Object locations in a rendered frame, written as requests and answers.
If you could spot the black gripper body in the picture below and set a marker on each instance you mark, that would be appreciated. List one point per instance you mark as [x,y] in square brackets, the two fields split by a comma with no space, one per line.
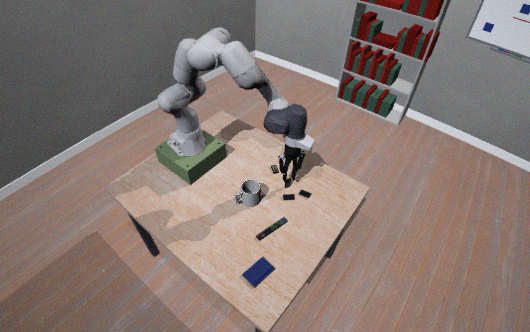
[289,151]

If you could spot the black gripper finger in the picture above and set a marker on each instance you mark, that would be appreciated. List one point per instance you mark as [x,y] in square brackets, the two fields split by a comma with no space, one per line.
[296,165]
[284,168]

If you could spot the grey mug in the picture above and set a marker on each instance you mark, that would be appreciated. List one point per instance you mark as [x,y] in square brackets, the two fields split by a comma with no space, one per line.
[249,186]

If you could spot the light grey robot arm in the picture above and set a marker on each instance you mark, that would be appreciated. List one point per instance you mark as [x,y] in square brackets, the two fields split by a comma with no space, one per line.
[212,49]

